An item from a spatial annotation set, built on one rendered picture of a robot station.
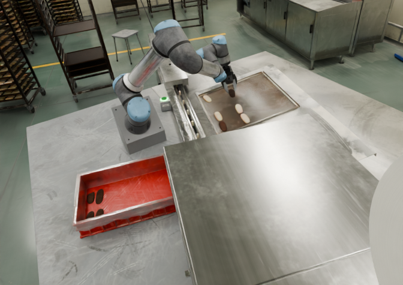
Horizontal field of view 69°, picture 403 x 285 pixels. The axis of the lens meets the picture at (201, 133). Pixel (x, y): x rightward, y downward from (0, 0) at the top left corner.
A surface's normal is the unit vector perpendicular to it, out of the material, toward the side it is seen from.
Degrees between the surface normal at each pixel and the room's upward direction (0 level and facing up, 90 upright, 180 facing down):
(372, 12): 90
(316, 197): 0
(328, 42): 90
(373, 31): 90
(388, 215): 90
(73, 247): 0
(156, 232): 0
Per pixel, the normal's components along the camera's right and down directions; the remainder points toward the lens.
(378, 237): -0.97, 0.22
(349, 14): 0.25, 0.56
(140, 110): 0.31, -0.18
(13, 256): -0.09, -0.80
